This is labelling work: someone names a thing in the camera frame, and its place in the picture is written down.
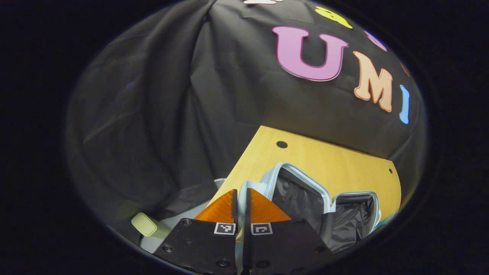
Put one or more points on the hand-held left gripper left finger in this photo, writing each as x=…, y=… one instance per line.
x=235, y=214

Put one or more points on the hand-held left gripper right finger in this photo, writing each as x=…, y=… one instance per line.
x=246, y=214

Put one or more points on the light blue suitcase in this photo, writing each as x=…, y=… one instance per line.
x=301, y=198

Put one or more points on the pale green box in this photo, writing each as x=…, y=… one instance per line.
x=147, y=224

